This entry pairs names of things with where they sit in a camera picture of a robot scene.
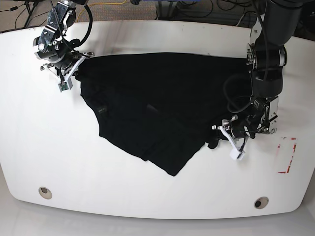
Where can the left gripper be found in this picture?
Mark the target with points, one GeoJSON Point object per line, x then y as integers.
{"type": "Point", "coordinates": [230, 130]}

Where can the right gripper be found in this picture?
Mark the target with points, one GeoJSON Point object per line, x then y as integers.
{"type": "Point", "coordinates": [65, 68]}

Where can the black graphic t-shirt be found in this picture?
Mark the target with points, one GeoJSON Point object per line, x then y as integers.
{"type": "Point", "coordinates": [160, 107]}

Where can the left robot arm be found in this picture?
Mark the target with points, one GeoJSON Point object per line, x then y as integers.
{"type": "Point", "coordinates": [267, 56]}

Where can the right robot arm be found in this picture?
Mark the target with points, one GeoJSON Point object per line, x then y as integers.
{"type": "Point", "coordinates": [62, 55]}

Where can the black tripod stand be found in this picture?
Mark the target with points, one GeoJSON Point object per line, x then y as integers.
{"type": "Point", "coordinates": [30, 7]}

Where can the right table grommet hole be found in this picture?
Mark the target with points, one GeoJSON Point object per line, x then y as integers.
{"type": "Point", "coordinates": [261, 202]}

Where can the table grommet hole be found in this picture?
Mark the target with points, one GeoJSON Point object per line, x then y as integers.
{"type": "Point", "coordinates": [261, 202]}
{"type": "Point", "coordinates": [45, 193]}

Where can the red tape rectangle marking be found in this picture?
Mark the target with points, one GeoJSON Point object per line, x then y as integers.
{"type": "Point", "coordinates": [285, 154]}

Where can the left table grommet hole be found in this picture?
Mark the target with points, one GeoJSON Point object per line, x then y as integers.
{"type": "Point", "coordinates": [45, 193]}

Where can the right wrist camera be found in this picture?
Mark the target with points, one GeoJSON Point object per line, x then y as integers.
{"type": "Point", "coordinates": [65, 85]}

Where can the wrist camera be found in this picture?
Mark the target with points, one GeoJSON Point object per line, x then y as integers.
{"type": "Point", "coordinates": [236, 154]}
{"type": "Point", "coordinates": [65, 85]}

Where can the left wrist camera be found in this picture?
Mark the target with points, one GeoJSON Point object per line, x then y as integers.
{"type": "Point", "coordinates": [236, 154]}

